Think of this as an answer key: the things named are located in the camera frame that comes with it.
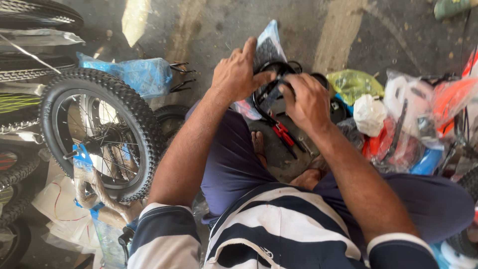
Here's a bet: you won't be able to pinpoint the paper wrapped bicycle frame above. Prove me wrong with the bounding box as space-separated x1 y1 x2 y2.
63 144 144 228

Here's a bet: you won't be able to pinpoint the clear plastic wrapping sheet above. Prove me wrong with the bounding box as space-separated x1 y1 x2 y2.
0 29 86 53

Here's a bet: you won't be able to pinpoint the person's left hand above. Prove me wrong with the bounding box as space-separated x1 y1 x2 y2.
210 37 278 104

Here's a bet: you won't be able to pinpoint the small metal wrench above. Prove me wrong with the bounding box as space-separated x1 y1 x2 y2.
298 136 316 155

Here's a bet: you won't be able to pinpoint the green shoe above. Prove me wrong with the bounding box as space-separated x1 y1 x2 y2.
434 0 473 20

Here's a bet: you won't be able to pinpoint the black pedal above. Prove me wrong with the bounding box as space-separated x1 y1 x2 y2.
330 98 348 124

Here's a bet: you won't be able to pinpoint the black round ring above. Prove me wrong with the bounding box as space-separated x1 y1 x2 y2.
310 72 330 90

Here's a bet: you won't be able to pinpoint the white plastic sheets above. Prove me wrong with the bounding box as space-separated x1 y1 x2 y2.
32 176 101 255

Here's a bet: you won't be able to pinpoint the blue plastic wrapped saddle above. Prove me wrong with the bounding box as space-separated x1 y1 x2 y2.
76 52 196 99

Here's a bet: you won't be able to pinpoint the knobby tyre bicycle wheel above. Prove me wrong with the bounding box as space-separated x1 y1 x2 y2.
39 68 165 202

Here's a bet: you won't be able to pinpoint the small black training wheel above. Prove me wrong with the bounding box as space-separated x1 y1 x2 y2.
154 105 190 140

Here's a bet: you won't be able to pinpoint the black metal bicycle part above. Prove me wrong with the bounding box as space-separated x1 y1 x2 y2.
252 61 299 126

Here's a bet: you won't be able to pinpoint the bag with red parts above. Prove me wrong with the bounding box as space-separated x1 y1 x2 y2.
361 116 422 172

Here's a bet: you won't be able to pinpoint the clear bluish plastic bag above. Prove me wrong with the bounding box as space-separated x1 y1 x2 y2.
90 209 129 269

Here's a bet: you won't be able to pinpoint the navy blue shorts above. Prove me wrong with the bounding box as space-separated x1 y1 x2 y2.
185 101 476 247

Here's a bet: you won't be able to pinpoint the stack of bicycle wheels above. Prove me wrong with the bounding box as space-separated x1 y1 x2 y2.
0 0 84 269

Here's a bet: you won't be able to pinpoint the navy white striped shirt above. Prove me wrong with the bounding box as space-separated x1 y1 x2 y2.
127 182 441 269

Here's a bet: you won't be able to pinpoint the person's right hand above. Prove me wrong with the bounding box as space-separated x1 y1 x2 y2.
277 72 332 134

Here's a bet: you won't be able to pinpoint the yellow green plastic bag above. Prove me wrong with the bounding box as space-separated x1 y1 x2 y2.
327 69 385 106

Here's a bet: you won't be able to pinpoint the person's bare foot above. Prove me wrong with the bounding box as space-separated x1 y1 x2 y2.
289 155 331 191
251 131 269 169

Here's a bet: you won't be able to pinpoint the clear bag with orange parts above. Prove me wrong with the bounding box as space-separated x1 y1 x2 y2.
383 69 478 150

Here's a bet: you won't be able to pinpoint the blue plastic bicycle part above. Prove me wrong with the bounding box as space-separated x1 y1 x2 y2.
409 147 445 176

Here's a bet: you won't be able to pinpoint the red handled pliers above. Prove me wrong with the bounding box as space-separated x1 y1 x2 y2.
272 121 307 159

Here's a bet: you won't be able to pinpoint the clear plastic bag blue edge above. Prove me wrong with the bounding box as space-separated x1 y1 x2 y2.
233 19 288 120

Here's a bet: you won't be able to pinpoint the white crumpled plastic bag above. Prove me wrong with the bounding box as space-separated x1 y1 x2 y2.
353 93 389 137

